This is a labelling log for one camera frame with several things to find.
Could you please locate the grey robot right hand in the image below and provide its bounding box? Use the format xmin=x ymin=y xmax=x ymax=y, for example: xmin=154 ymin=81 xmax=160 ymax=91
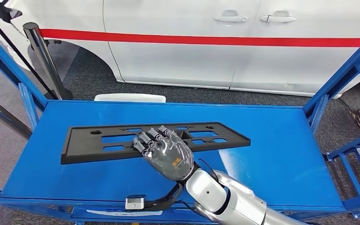
xmin=132 ymin=125 xmax=195 ymax=183

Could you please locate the black plastic plate frame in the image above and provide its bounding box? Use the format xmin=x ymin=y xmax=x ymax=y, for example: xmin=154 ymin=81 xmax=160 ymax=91
xmin=60 ymin=121 xmax=251 ymax=165

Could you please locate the white car with red stripe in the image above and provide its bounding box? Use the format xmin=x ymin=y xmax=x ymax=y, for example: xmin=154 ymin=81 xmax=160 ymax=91
xmin=0 ymin=0 xmax=360 ymax=97

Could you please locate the blue metal shelving rack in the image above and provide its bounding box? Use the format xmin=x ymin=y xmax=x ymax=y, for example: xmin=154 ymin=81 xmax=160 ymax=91
xmin=322 ymin=127 xmax=360 ymax=199
xmin=0 ymin=23 xmax=360 ymax=225

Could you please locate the dark metal pole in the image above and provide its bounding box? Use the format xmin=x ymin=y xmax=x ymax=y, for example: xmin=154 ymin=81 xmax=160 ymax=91
xmin=0 ymin=90 xmax=33 ymax=139

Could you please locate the thin black pole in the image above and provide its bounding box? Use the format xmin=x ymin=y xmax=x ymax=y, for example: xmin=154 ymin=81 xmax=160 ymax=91
xmin=0 ymin=4 xmax=58 ymax=99

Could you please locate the black camera bracket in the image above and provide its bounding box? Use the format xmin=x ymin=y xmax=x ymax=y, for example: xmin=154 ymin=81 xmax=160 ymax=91
xmin=144 ymin=182 xmax=184 ymax=212

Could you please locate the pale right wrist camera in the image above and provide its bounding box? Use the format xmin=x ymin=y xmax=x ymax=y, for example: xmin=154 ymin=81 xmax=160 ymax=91
xmin=124 ymin=195 xmax=147 ymax=210

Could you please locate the chrome stanchion post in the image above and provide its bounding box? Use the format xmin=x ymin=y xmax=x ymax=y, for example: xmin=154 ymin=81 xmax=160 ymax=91
xmin=22 ymin=22 xmax=74 ymax=101

